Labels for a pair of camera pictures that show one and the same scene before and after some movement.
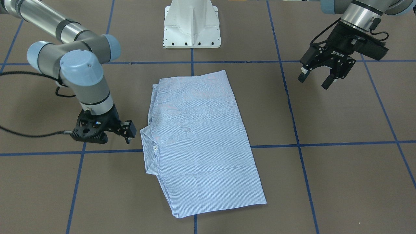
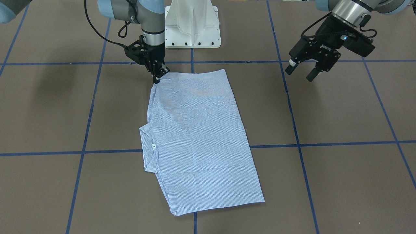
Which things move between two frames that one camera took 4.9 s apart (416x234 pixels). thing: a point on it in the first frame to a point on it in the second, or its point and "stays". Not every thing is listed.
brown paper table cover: x=341 y=160 stays
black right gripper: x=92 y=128 to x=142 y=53
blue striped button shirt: x=197 y=144 stays
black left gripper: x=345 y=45 to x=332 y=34
